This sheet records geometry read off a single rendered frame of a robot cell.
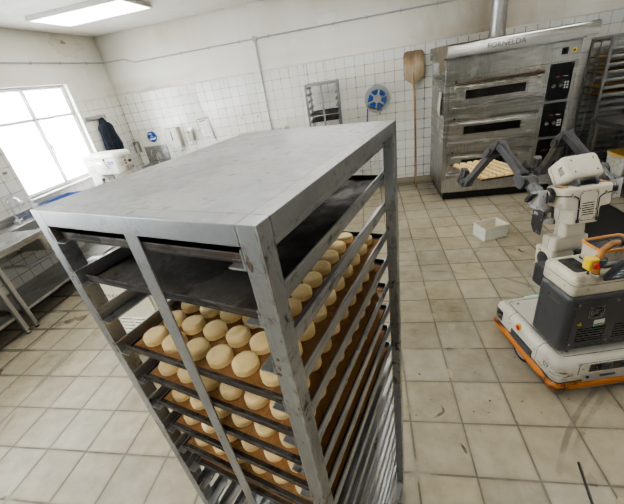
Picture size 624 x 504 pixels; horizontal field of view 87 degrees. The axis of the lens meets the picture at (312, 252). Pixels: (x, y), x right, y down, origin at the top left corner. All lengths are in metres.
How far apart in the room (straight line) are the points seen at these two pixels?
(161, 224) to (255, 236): 0.15
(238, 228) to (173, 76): 6.38
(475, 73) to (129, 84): 5.51
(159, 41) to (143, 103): 1.07
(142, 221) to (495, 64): 4.91
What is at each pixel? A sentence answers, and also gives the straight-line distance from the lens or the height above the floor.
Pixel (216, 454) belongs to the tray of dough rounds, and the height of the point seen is 1.13.
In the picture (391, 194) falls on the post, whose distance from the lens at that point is 0.95.
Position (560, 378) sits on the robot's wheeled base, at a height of 0.17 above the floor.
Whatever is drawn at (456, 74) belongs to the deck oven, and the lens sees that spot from 5.04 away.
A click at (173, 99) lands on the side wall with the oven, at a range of 6.78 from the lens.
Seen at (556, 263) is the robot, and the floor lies 0.81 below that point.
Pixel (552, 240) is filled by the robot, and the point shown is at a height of 0.82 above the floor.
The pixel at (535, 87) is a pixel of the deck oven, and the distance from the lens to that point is 5.32.
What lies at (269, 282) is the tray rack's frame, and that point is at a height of 1.75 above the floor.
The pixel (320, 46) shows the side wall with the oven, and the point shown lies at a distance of 5.96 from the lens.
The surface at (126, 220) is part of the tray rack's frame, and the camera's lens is 0.52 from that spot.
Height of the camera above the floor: 1.95
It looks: 28 degrees down
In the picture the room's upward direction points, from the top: 10 degrees counter-clockwise
